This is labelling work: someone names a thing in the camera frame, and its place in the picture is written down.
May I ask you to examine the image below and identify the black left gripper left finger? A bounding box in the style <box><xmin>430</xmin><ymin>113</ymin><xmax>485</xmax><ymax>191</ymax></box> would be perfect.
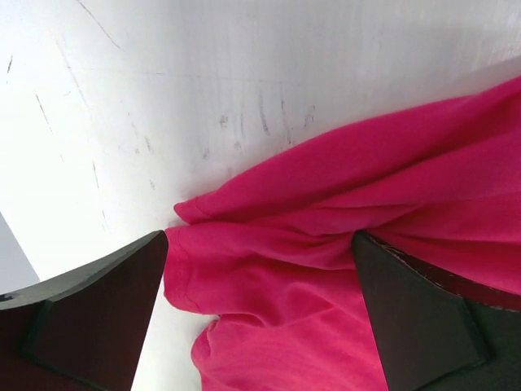
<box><xmin>1</xmin><ymin>231</ymin><xmax>168</xmax><ymax>390</ymax></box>

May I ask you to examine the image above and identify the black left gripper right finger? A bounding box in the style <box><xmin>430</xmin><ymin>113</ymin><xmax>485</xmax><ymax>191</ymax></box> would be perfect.
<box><xmin>353</xmin><ymin>231</ymin><xmax>520</xmax><ymax>390</ymax></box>

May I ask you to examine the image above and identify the pink t shirt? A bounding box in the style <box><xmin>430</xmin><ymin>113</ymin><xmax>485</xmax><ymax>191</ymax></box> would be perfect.
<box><xmin>164</xmin><ymin>79</ymin><xmax>520</xmax><ymax>390</ymax></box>

